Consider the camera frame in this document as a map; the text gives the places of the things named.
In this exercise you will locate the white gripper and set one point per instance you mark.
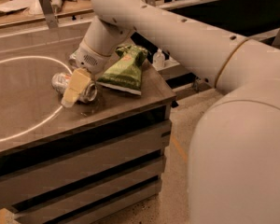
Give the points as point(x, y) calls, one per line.
point(90, 61)

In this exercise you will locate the white 7up soda can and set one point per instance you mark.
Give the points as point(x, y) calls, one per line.
point(61, 80)

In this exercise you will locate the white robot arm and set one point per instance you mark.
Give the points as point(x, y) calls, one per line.
point(234, 150)

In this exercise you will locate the green soda can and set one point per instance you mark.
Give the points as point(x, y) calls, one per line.
point(73, 59)

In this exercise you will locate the green chip bag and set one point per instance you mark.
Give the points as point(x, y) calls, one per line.
point(126, 73)

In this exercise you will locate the clear pump bottle left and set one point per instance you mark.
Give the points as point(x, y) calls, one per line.
point(158, 59)

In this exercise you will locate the grey slatted table base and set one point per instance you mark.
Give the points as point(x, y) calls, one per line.
point(77, 168)

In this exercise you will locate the white paper sheet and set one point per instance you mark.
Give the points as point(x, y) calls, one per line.
point(15, 5)

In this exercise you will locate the metal bracket post left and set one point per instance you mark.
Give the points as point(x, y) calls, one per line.
point(50, 18)

